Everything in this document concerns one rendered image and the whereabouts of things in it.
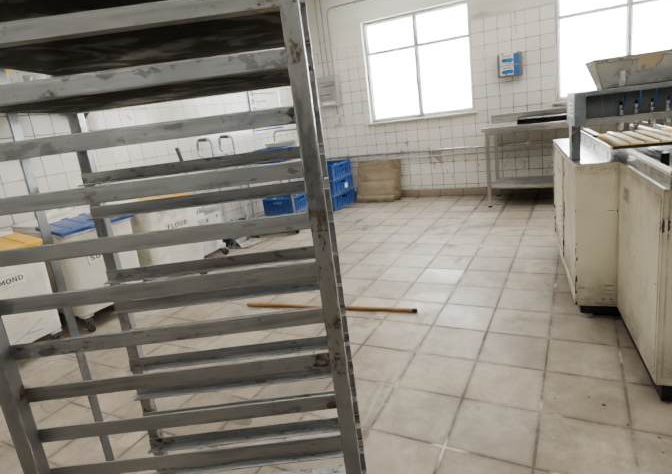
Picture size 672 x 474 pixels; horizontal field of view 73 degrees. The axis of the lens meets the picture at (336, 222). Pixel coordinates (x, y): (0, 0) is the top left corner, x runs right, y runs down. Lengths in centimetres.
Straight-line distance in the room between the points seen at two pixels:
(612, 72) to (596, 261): 92
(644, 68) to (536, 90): 335
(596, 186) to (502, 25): 368
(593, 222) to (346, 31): 471
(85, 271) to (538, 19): 510
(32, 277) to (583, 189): 312
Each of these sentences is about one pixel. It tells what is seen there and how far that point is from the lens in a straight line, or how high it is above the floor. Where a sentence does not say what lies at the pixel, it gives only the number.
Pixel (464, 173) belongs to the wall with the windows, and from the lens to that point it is 608.
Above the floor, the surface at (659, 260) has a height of 58.
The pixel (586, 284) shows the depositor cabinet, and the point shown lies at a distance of 271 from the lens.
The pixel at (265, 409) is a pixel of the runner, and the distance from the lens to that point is 95.
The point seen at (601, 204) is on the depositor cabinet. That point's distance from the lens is 259.
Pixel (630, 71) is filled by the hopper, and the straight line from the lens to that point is 259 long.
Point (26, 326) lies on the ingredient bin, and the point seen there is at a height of 24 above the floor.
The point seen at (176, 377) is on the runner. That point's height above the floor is 78.
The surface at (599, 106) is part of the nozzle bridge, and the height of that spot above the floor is 110.
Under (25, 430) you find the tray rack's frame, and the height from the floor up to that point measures 73.
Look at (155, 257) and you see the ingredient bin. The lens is 380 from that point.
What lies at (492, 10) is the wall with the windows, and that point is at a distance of 601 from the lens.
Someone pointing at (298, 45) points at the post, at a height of 133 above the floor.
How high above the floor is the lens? 122
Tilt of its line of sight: 13 degrees down
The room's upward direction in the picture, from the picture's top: 7 degrees counter-clockwise
